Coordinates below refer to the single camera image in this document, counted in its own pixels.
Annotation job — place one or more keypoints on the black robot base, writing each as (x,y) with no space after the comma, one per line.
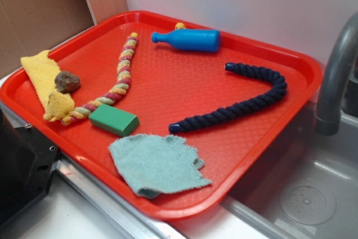
(28,161)

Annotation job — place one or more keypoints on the red plastic tray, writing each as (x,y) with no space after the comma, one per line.
(168,85)

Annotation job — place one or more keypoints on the light blue cloth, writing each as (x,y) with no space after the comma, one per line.
(152,165)

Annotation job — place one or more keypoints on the blue plastic bottle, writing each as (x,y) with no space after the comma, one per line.
(191,39)

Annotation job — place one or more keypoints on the green rectangular block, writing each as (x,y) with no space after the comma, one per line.
(114,120)

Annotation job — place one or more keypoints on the small yellow toy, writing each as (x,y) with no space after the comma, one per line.
(180,26)

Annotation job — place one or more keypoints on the brown rock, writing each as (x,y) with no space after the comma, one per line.
(67,82)

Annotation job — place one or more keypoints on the yellow cloth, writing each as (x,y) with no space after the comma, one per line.
(42,72)

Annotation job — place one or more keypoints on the grey sink basin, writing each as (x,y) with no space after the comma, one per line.
(304,185)

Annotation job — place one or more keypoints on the brown cardboard panel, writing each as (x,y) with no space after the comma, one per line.
(30,26)

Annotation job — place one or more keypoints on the grey faucet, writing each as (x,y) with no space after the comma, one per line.
(327,116)

